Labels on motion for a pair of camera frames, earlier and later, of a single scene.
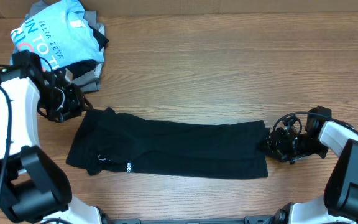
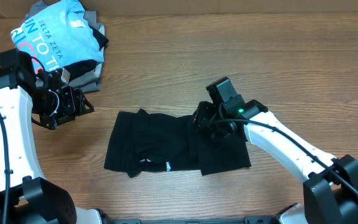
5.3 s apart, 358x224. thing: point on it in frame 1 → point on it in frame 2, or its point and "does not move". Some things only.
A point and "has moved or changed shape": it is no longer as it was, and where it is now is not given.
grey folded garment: x=90 y=82 does not move
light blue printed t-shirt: x=61 y=33 does not move
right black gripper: x=276 y=145 → x=202 y=119
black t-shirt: x=105 y=142 has moved or changed shape
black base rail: x=248 y=219 does not move
